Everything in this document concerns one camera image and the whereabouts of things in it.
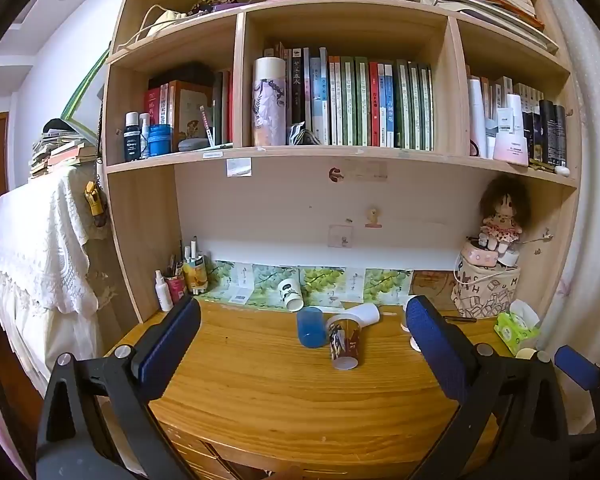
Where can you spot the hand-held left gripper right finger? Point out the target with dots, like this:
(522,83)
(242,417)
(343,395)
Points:
(437,352)

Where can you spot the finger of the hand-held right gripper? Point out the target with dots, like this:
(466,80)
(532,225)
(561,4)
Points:
(575,366)

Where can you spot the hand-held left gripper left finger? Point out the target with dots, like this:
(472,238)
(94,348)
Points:
(172,336)

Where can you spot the plain white paper cup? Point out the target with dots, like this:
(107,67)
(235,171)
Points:
(367,313)

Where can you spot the brown printed paper cup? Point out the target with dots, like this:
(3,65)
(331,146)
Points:
(345,342)

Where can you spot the white cup with black print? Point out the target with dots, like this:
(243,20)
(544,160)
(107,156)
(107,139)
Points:
(290,294)

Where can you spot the blue plastic cup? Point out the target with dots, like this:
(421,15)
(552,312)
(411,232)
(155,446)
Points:
(310,329)

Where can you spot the row of upright books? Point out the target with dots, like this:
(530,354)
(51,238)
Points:
(360,105)

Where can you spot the dark pen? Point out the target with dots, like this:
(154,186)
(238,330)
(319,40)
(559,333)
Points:
(461,318)

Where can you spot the small white bottle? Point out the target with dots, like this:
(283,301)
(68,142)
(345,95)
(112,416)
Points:
(163,294)

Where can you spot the red pen holder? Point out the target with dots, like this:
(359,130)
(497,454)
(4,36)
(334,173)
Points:
(175,286)

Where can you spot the brown printed sheet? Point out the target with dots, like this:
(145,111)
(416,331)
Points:
(432,289)

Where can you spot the yellow printed pen holder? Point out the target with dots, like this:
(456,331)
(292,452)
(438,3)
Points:
(196,274)

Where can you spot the green tissue pack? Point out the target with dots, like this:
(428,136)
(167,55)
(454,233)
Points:
(516,329)

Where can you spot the printed fabric storage bag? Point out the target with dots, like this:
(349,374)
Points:
(485,294)

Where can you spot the narrow green grape print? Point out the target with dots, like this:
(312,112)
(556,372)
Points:
(321,280)
(387,285)

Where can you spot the wide green grape print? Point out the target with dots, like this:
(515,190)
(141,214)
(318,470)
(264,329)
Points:
(250,285)

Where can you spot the pink oval box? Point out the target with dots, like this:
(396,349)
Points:
(480,256)

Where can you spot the small white jar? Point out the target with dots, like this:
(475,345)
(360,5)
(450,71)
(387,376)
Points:
(509,259)

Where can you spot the wooden bookshelf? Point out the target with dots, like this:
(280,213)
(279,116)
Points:
(145,220)

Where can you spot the wooden desk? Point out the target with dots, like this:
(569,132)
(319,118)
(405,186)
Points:
(280,400)

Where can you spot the small figure sticker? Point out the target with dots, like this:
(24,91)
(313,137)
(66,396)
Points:
(373,217)

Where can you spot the brown-haired rag doll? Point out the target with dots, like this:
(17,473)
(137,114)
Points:
(502,217)

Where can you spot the white lace cloth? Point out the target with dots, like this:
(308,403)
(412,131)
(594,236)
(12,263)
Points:
(40,255)

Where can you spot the white floral curtain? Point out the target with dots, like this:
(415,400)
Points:
(592,185)

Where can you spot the white label sticker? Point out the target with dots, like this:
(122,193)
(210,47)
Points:
(238,166)

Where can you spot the grey pouch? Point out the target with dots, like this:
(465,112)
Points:
(192,144)

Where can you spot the blue jar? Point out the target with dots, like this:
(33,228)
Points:
(160,141)

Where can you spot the black bottle white cap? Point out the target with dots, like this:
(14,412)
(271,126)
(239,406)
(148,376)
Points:
(131,137)

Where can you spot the red mushroom sticker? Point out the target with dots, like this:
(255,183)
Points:
(336,174)

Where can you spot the white spray bottle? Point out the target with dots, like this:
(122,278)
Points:
(144,132)

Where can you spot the pink white bottle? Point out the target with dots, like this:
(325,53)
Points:
(511,147)

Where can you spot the pile of old books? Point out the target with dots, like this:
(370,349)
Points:
(60,147)

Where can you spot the crumpled black white packet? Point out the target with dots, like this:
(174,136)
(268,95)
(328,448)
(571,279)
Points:
(301,135)

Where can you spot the row of cosmetic bottles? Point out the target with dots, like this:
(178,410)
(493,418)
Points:
(530,120)

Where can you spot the white floral printed tube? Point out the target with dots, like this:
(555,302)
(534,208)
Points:
(269,102)

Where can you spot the green framed picture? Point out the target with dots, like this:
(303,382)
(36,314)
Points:
(82,95)

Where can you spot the beige cloth bag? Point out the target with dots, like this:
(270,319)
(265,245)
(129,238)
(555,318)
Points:
(162,21)

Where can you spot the stack of papers and magazines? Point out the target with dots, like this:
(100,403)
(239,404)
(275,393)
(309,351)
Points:
(480,2)

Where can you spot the clear wall hook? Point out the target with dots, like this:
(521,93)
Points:
(341,236)

